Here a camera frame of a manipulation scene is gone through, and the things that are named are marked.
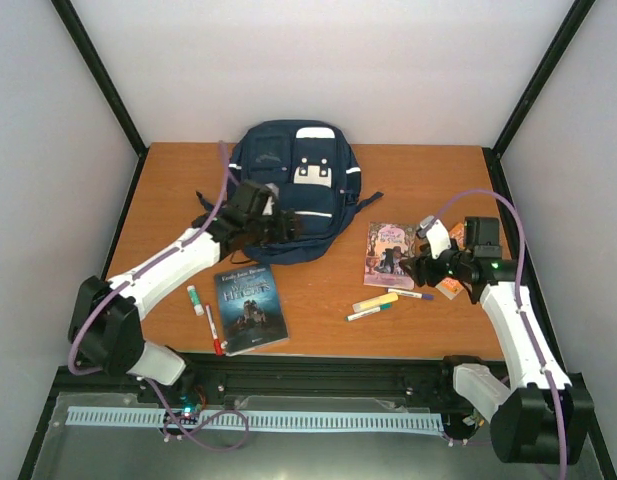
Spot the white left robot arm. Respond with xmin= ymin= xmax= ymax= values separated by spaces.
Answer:
xmin=68 ymin=181 xmax=300 ymax=403

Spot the white green glue stick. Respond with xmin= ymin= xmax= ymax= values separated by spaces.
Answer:
xmin=187 ymin=285 xmax=205 ymax=316

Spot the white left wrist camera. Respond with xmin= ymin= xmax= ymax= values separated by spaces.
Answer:
xmin=262 ymin=183 xmax=279 ymax=216

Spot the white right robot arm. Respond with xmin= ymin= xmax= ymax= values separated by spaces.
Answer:
xmin=400 ymin=216 xmax=594 ymax=465

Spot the light blue slotted cable duct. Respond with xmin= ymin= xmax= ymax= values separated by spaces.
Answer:
xmin=65 ymin=406 xmax=444 ymax=436

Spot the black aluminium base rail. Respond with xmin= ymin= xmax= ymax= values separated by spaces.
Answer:
xmin=52 ymin=349 xmax=509 ymax=404

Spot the navy blue student backpack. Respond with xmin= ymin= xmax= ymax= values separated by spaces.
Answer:
xmin=228 ymin=119 xmax=383 ymax=265

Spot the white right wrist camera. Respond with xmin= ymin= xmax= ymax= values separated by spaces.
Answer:
xmin=417 ymin=216 xmax=451 ymax=259

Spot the purple tipped white marker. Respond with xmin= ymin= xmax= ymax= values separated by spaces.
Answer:
xmin=387 ymin=288 xmax=434 ymax=301

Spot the dark Wuthering Heights book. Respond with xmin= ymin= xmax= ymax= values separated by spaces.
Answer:
xmin=214 ymin=264 xmax=289 ymax=356

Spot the pink Taming Shrew book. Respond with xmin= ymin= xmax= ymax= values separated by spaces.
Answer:
xmin=364 ymin=222 xmax=416 ymax=290

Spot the black left frame post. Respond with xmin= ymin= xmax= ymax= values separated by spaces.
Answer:
xmin=51 ymin=0 xmax=150 ymax=156

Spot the yellow highlighter pen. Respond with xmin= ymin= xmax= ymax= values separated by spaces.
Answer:
xmin=352 ymin=292 xmax=399 ymax=313

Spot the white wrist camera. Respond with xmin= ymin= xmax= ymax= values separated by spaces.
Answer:
xmin=262 ymin=183 xmax=279 ymax=216
xmin=417 ymin=216 xmax=451 ymax=259

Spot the orange Treehouse book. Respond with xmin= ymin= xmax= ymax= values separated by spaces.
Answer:
xmin=435 ymin=222 xmax=465 ymax=300

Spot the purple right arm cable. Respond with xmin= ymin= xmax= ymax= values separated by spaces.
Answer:
xmin=430 ymin=188 xmax=569 ymax=480

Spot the black frame post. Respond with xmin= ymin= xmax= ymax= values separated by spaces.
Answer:
xmin=51 ymin=0 xmax=150 ymax=156
xmin=491 ymin=0 xmax=597 ymax=154

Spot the red tipped white marker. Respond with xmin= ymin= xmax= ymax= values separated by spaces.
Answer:
xmin=204 ymin=304 xmax=224 ymax=356

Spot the green tipped white marker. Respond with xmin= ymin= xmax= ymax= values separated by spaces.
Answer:
xmin=346 ymin=303 xmax=392 ymax=322

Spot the black right frame post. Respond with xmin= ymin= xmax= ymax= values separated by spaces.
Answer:
xmin=491 ymin=0 xmax=597 ymax=154

